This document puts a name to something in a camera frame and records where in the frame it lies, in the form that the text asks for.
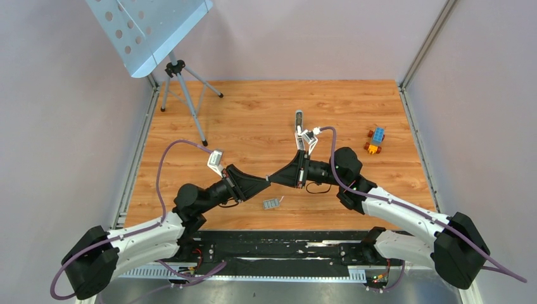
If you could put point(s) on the light blue white stapler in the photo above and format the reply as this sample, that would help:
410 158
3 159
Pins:
298 129

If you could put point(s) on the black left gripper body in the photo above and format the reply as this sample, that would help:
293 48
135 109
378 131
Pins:
234 185

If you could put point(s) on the light blue music stand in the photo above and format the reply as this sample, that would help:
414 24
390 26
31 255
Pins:
145 34

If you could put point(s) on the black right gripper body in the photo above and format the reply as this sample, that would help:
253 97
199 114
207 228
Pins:
303 162

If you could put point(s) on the colourful toy block car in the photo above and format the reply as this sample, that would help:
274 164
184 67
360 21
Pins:
376 137

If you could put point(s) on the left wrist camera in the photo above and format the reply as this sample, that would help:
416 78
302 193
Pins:
214 162

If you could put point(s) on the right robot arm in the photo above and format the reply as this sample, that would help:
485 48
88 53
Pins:
451 245

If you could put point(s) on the white staple tray with staples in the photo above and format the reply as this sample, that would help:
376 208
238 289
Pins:
271 203

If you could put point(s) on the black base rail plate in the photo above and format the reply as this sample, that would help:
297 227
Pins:
284 253

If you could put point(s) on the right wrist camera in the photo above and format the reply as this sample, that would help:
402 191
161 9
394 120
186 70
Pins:
310 137

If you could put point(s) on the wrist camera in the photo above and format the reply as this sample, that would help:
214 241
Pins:
310 137
214 162

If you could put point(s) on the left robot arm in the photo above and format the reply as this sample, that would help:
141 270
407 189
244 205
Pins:
100 256

